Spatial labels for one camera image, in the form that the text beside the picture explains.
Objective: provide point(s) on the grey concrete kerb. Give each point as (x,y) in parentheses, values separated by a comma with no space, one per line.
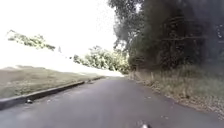
(40,94)

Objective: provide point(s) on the dry grass slope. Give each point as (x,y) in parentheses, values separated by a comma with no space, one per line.
(33,76)

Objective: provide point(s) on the grey asphalt road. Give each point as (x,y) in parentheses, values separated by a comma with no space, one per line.
(110,106)

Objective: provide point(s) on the leaf-strewn grass verge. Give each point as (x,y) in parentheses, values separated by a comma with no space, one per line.
(180,85)

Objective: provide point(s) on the wood of dark trees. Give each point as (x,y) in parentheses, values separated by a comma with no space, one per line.
(173,33)

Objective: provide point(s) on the row of distant pale trees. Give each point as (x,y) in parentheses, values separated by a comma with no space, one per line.
(103,59)

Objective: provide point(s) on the robot's own part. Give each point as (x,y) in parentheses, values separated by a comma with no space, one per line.
(144,126)

